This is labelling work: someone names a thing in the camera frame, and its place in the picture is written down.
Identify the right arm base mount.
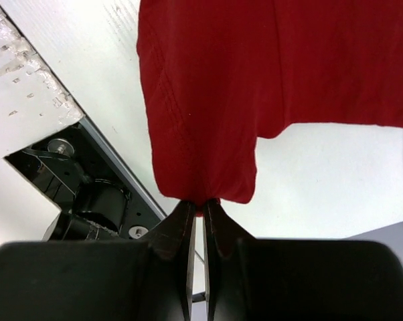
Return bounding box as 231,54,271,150
6,119,166,241

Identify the red t-shirt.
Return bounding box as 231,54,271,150
137,1,403,205

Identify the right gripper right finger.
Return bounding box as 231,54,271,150
204,200,403,320

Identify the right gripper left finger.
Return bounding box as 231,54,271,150
0,201,195,320

